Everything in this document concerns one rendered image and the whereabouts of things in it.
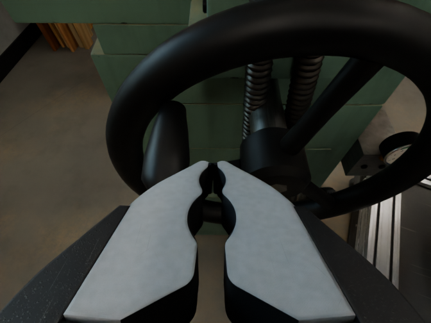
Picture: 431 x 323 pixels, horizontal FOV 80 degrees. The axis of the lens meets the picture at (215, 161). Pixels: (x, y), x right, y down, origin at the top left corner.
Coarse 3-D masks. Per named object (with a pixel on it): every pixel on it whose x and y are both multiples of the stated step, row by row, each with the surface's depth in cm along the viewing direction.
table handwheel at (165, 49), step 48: (288, 0) 12; (336, 0) 11; (384, 0) 12; (192, 48) 13; (240, 48) 12; (288, 48) 12; (336, 48) 12; (384, 48) 12; (144, 96) 15; (336, 96) 16; (288, 144) 20; (288, 192) 23; (336, 192) 31; (384, 192) 26
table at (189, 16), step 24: (0, 0) 28; (24, 0) 28; (48, 0) 28; (72, 0) 28; (96, 0) 28; (120, 0) 28; (144, 0) 28; (168, 0) 28; (192, 0) 28; (408, 0) 28; (240, 72) 25; (288, 72) 25; (336, 72) 25
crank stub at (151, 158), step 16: (160, 112) 15; (176, 112) 15; (160, 128) 14; (176, 128) 14; (160, 144) 13; (176, 144) 14; (144, 160) 13; (160, 160) 13; (176, 160) 13; (144, 176) 13; (160, 176) 13
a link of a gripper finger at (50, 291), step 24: (120, 216) 8; (96, 240) 7; (48, 264) 7; (72, 264) 7; (24, 288) 6; (48, 288) 6; (72, 288) 6; (0, 312) 6; (24, 312) 6; (48, 312) 6
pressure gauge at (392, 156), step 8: (392, 136) 42; (400, 136) 42; (408, 136) 41; (416, 136) 41; (384, 144) 43; (392, 144) 42; (400, 144) 41; (408, 144) 40; (384, 152) 43; (392, 152) 42; (400, 152) 42; (384, 160) 44; (392, 160) 44
